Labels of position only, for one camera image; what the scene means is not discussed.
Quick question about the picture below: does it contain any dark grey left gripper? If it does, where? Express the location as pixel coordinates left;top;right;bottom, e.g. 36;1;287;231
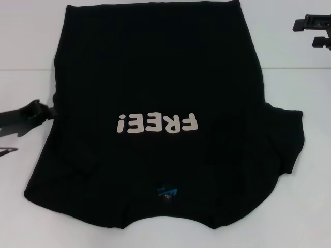
0;99;57;140

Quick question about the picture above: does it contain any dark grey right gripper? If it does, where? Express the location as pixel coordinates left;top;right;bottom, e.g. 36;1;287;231
292;14;331;52

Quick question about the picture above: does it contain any black shirt with FREE print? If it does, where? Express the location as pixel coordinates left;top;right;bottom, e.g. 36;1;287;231
23;0;306;223

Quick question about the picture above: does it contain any dark left arm cable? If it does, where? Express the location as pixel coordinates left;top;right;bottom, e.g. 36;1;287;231
0;146;19;158

